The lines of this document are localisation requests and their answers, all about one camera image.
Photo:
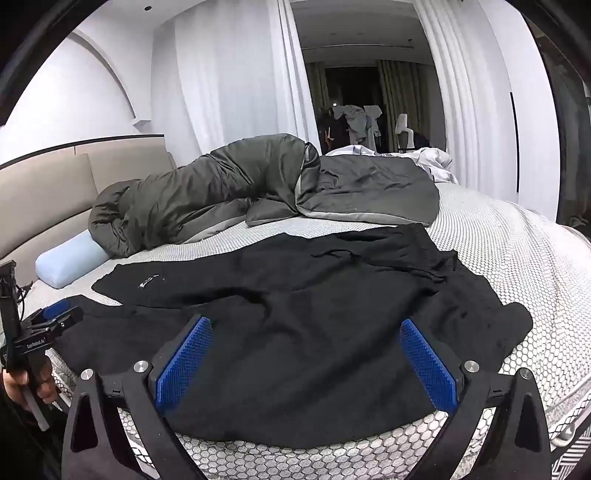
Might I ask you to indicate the white chair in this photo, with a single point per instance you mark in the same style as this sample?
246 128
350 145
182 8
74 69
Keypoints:
402 129

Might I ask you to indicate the beige padded headboard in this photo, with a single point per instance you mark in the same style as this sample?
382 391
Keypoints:
46 198

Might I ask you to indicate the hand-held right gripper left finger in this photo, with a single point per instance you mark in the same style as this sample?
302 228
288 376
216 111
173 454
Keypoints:
184 364

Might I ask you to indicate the grey green duvet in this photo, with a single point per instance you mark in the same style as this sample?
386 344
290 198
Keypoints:
207 194

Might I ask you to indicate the olive curtain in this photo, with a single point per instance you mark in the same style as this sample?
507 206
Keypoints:
316 87
399 87

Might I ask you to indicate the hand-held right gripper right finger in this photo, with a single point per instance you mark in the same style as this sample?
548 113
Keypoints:
427 364

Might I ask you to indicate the grey hanging clothes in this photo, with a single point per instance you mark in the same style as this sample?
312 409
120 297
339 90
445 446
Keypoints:
358 124

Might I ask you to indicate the person's left hand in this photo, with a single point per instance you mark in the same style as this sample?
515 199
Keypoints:
46 383

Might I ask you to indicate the white door panel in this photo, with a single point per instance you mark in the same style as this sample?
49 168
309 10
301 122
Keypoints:
517 55

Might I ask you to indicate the bed with white honeycomb cover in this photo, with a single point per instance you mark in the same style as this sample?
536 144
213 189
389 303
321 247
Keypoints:
508 240

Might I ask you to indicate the white crumpled sheet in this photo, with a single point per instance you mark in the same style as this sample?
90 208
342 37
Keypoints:
434 159

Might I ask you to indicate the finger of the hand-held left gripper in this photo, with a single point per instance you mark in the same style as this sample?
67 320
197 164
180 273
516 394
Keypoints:
64 318
51 310

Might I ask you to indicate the white curtain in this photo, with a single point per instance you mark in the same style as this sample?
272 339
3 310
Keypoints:
457 92
221 83

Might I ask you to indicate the black pants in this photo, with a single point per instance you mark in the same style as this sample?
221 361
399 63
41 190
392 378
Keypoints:
300 346

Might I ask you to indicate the dark wardrobe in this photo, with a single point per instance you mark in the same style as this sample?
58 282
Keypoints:
572 152

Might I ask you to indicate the light blue pillow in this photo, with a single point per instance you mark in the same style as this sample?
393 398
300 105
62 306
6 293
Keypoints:
64 265

